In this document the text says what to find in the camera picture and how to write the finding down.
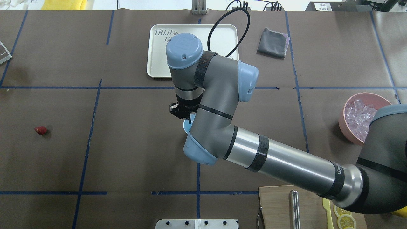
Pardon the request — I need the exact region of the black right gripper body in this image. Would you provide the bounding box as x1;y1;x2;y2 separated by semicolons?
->
169;101;200;120

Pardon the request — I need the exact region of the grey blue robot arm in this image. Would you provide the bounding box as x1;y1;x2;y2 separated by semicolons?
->
165;33;407;214

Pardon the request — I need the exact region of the light blue plastic cup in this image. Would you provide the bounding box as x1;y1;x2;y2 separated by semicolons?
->
183;119;193;134

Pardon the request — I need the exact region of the clear ice cubes pile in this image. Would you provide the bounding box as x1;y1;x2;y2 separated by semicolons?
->
345;100;377;142

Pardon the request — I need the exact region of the cream bear tray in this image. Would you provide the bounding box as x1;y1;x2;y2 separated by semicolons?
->
146;24;238;78

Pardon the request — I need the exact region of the grey folded cloth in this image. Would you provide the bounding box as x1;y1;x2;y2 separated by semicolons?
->
257;28;291;59

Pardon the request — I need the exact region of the wooden cutting board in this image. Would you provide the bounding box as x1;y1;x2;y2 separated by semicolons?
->
259;185;367;229

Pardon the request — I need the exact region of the red strawberry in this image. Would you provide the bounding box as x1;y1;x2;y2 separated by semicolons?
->
34;126;48;136

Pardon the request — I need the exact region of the steel muddler black tip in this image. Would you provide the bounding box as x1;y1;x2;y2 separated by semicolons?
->
289;190;301;229

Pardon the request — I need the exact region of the yellow plastic knife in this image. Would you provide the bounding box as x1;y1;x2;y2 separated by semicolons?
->
322;198;334;229

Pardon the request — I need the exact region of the pink bowl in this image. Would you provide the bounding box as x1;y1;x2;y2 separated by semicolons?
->
338;92;391;146

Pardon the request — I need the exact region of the yellow cloth on desk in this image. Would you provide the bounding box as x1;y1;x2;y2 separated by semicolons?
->
41;0;87;10

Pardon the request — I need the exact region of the lemon slice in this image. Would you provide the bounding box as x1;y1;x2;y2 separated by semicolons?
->
337;214;357;229
333;205;352;218

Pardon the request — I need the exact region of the black box with label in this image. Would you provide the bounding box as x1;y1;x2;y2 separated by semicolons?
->
304;1;358;12

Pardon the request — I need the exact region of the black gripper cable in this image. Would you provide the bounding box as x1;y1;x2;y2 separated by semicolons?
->
207;8;251;58

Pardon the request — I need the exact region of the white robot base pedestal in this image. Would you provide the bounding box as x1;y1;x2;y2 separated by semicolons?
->
155;219;239;229

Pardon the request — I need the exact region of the white wire cup rack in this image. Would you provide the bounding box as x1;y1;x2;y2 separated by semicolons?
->
0;41;12;64

